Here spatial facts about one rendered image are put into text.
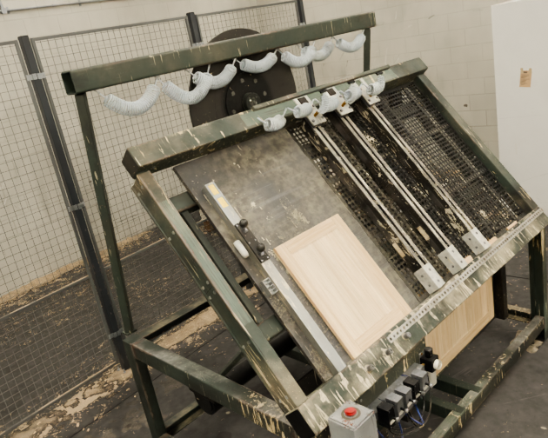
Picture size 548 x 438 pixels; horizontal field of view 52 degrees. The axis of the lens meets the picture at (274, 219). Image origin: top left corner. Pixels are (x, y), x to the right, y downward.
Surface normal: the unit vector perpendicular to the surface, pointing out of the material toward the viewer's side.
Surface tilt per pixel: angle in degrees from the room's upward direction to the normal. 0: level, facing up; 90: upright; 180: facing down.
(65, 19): 90
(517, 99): 90
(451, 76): 90
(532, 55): 90
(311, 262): 51
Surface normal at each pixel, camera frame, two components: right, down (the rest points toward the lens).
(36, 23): 0.74, 0.08
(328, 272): 0.43, -0.51
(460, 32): -0.65, 0.36
